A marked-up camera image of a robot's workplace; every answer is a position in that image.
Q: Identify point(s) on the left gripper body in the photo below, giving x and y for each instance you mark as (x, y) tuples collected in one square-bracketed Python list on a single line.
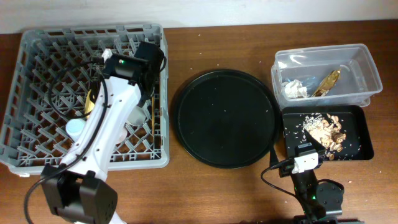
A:
[(150, 95)]

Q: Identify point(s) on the food scraps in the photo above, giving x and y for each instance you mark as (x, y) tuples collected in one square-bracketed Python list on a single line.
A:
[(326, 131)]

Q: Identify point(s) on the grey dishwasher rack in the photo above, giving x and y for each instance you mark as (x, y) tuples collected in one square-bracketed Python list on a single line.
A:
[(49, 82)]

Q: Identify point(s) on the gold snack wrapper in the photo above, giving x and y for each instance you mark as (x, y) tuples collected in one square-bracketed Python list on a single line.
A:
[(327, 83)]

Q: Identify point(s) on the light blue cup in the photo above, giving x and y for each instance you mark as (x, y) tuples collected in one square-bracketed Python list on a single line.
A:
[(74, 128)]

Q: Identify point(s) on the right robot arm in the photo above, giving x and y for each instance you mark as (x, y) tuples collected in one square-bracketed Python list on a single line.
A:
[(321, 199)]

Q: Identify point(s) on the white napkin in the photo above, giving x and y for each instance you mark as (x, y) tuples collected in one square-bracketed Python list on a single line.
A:
[(295, 89)]

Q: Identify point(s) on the round black tray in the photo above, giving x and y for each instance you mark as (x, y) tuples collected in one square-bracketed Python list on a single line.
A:
[(226, 119)]

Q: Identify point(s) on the yellow bowl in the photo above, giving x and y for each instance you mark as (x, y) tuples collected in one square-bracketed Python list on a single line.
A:
[(89, 103)]

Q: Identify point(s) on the wooden chopstick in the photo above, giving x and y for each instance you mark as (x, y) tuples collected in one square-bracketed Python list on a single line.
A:
[(153, 115)]

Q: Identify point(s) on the black rectangular tray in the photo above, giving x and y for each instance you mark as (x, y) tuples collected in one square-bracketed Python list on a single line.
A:
[(356, 146)]

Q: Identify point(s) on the clear plastic bin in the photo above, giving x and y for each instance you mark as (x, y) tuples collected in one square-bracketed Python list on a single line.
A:
[(359, 78)]

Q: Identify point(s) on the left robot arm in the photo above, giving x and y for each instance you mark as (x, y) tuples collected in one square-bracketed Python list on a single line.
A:
[(76, 190)]

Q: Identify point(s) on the grey plate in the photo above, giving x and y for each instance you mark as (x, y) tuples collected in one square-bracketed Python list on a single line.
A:
[(137, 117)]

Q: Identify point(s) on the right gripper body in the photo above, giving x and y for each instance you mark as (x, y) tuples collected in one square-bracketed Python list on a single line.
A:
[(286, 170)]

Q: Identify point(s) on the pink cup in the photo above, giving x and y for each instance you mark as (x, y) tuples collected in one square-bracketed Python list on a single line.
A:
[(122, 135)]

